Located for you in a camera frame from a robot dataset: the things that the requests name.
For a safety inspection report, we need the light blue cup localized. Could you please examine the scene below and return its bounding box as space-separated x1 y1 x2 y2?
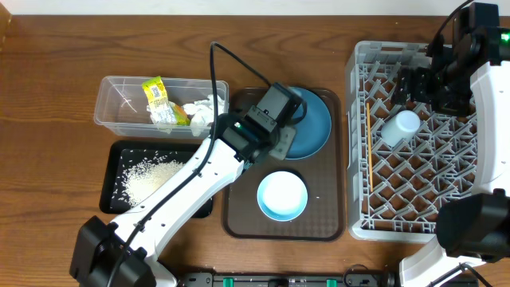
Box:
381 110 421 147

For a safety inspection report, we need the wooden chopstick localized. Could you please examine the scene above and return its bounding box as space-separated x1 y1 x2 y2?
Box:
366 102 374 193

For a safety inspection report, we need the white napkin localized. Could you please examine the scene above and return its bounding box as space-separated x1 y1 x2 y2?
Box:
183 94 214 137

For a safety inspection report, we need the light blue rice bowl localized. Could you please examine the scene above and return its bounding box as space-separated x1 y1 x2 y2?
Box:
257 171 308 222

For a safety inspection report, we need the grey dishwasher rack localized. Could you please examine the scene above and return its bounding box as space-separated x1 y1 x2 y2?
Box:
345 41 477 243

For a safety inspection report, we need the yellow green snack wrapper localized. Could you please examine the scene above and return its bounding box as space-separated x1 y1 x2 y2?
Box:
142 77 190 126

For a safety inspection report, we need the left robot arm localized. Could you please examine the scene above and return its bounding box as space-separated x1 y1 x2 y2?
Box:
69 83 307 286

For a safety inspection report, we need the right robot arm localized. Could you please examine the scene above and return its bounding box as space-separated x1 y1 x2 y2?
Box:
391 1 509 286

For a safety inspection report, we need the dark blue plate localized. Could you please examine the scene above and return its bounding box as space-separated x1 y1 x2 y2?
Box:
286 87 332 159

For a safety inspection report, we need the brown serving tray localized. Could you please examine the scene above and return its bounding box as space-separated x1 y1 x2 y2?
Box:
222 88 345 242

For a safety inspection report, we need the white rice pile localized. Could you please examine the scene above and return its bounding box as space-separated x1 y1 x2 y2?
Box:
111 149 185 210

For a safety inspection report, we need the black plastic tray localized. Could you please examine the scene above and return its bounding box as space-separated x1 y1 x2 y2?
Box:
99 140 199 214

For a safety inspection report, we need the clear plastic bin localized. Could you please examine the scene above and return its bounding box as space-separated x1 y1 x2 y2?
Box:
94 76 213 140

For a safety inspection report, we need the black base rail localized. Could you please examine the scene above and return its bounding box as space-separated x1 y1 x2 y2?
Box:
177 265 401 287

